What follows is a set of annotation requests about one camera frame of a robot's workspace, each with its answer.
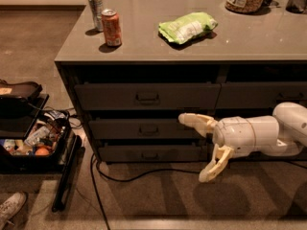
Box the black floor cable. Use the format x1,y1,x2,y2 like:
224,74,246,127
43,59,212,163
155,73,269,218
89,152,307,230

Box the white sneaker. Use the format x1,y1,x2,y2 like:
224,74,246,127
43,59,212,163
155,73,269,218
0,192,27,230

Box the orange fruit in bin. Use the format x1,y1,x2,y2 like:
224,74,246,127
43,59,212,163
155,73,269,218
35,148,49,156

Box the silver soda can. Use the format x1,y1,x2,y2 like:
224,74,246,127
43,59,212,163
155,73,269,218
87,0,103,32

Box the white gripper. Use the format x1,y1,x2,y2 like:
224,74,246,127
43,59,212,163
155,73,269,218
178,113,255,183

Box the black cart frame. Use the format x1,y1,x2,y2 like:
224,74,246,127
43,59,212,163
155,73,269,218
0,94,83,212

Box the dark object top right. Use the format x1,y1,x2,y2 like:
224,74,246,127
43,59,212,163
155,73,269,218
286,0,306,13

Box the black bin of groceries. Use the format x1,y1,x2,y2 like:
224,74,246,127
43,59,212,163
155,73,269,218
0,110,71,168

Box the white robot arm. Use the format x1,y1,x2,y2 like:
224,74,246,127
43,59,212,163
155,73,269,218
178,103,307,182

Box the black tray on cart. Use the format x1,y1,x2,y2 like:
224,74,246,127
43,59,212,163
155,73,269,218
0,80,42,103

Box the orange soda can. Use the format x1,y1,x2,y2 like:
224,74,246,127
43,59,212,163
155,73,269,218
102,9,122,47

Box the green chip bag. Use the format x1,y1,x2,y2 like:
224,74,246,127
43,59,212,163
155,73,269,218
158,11,218,45

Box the grey drawer cabinet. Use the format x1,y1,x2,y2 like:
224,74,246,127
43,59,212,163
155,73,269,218
56,0,307,160

